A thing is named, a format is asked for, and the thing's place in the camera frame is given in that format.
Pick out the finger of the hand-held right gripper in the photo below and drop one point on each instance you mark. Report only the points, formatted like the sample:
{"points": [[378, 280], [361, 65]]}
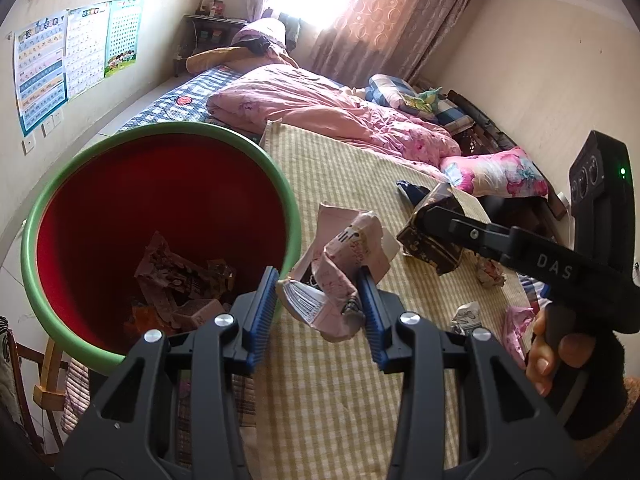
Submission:
{"points": [[475, 237]]}

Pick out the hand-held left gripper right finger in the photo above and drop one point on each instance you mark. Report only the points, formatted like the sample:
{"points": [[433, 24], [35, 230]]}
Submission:
{"points": [[372, 320]]}

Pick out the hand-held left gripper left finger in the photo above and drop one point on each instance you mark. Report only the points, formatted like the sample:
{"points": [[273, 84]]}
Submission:
{"points": [[262, 320]]}

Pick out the white paper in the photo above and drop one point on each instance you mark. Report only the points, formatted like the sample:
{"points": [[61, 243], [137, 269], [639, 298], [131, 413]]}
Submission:
{"points": [[490, 272]]}

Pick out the brown snack wrapper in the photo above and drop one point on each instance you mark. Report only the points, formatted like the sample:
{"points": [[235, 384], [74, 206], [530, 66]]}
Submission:
{"points": [[430, 250]]}

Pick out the small yellow snack wrapper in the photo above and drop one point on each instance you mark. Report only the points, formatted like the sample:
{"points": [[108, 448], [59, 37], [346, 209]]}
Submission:
{"points": [[220, 275]]}

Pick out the pink carton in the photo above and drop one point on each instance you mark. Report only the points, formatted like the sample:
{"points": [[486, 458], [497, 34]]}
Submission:
{"points": [[335, 270]]}

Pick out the dark blue snack wrapper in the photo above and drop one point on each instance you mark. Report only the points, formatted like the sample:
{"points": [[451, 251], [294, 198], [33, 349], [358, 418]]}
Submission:
{"points": [[412, 192]]}

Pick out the white printed wrapper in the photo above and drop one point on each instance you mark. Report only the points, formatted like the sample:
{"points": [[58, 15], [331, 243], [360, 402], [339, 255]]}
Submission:
{"points": [[467, 319]]}

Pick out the pink snack packet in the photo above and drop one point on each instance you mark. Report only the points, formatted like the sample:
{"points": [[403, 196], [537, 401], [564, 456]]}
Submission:
{"points": [[517, 332]]}

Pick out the trash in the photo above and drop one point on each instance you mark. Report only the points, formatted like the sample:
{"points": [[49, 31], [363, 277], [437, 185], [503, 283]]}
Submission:
{"points": [[165, 270]]}

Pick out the orange snack packet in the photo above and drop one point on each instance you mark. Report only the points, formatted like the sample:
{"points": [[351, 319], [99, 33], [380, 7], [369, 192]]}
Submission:
{"points": [[145, 317]]}

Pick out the red bin with green rim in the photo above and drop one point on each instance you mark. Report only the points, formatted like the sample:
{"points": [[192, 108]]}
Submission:
{"points": [[150, 185]]}

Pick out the person's right forearm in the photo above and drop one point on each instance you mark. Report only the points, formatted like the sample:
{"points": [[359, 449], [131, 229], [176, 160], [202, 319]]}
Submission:
{"points": [[607, 395]]}

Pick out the person's right hand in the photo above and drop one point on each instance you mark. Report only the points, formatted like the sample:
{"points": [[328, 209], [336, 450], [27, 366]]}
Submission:
{"points": [[575, 352]]}

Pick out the pink floral pillow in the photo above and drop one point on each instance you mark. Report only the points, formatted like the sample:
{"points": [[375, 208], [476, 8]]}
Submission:
{"points": [[495, 172]]}

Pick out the yellow checked mat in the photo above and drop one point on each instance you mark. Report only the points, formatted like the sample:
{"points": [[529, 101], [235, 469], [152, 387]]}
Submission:
{"points": [[325, 400]]}

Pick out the dark headboard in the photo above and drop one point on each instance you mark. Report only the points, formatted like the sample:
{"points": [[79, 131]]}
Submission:
{"points": [[480, 125]]}

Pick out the yellow green picture book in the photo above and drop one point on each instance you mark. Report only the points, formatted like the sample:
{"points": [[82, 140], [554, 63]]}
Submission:
{"points": [[415, 102]]}

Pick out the green plush toy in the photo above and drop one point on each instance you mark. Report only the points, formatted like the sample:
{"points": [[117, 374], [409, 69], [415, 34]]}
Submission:
{"points": [[431, 95]]}

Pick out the blue white checked pillow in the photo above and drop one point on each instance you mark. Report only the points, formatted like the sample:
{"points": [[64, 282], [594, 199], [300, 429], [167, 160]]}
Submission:
{"points": [[385, 87]]}

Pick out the beige soft toy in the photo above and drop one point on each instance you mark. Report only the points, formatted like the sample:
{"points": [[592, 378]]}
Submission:
{"points": [[352, 92]]}

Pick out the striped woven cloth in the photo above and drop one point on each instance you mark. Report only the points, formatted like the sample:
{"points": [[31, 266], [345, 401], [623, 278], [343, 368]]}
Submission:
{"points": [[75, 395]]}

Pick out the pink quilt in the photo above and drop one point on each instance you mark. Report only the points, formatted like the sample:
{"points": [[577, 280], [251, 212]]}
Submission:
{"points": [[320, 105]]}

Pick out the light wooden stool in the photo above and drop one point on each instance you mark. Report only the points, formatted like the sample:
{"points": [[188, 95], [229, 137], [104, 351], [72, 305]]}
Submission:
{"points": [[50, 375]]}

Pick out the pink patterned curtain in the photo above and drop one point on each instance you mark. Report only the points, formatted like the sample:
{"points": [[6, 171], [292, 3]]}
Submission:
{"points": [[395, 15]]}

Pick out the blue checked bedsheet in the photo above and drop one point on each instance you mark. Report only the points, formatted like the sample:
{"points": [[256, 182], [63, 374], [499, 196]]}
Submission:
{"points": [[175, 100]]}

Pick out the brown blanket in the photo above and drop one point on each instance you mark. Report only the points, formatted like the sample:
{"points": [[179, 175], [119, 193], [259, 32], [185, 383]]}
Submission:
{"points": [[210, 57]]}

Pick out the dark garment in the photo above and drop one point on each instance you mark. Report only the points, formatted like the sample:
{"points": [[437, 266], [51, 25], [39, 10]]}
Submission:
{"points": [[257, 46]]}

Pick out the dark striped hanging clothes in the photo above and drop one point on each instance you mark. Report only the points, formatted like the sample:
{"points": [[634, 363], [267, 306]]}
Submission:
{"points": [[290, 27]]}

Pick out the dark side table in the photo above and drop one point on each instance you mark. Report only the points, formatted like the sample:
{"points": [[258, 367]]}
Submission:
{"points": [[210, 35]]}

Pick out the folded purple quilt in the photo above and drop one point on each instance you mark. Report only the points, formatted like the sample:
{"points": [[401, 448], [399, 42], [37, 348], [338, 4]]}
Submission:
{"points": [[265, 30]]}

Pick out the small red white box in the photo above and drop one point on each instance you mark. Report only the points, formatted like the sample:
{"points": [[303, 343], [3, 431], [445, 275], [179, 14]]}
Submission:
{"points": [[220, 9]]}

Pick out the white wall socket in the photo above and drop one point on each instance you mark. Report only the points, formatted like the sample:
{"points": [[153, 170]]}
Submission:
{"points": [[28, 145], [59, 118], [48, 127]]}

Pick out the green chart wall poster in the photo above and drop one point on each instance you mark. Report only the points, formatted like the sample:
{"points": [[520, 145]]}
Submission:
{"points": [[124, 35]]}

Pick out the white chart wall poster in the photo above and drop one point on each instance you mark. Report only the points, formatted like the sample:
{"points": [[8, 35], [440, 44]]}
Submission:
{"points": [[87, 50]]}

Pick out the blue chart wall poster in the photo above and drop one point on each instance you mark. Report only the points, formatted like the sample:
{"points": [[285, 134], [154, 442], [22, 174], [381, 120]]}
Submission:
{"points": [[42, 70]]}

